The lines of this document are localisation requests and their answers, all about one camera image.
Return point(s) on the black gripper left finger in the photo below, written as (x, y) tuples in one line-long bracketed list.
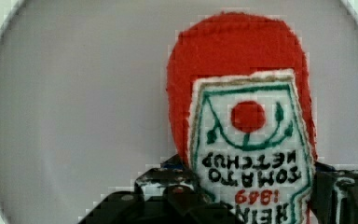
[(169, 194)]

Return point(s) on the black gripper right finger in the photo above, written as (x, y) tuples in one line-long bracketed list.
[(334, 198)]

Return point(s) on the red plush ketchup bottle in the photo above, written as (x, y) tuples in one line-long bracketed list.
[(240, 113)]

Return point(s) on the grey round plate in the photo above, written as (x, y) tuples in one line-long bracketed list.
[(83, 101)]

